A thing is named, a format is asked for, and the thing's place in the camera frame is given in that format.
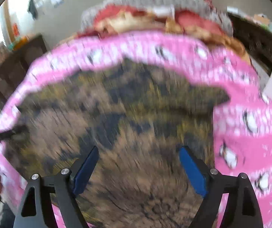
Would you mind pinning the dark carved wooden cabinet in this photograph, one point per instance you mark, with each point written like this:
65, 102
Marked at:
256, 39

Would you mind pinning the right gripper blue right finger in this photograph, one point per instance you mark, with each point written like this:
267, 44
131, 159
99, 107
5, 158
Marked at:
242, 208

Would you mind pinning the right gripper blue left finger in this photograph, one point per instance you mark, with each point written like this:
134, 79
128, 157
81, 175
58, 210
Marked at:
35, 209

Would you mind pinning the grey floral pillow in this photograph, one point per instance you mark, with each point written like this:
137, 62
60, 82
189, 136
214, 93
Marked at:
201, 7

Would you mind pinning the red and gold satin quilt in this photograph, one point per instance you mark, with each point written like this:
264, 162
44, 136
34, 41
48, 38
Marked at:
116, 19

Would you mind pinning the pink penguin bed blanket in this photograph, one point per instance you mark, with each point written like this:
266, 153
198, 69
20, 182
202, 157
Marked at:
242, 126

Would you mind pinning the white small pillow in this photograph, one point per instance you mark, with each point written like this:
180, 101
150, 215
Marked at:
162, 10

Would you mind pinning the dark floral batik garment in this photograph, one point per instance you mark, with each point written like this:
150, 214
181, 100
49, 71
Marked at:
138, 116

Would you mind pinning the dark wooden side table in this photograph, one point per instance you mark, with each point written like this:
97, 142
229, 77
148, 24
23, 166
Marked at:
15, 66

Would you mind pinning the dark cloth hanging on wall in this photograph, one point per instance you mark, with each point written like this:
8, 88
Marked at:
32, 9

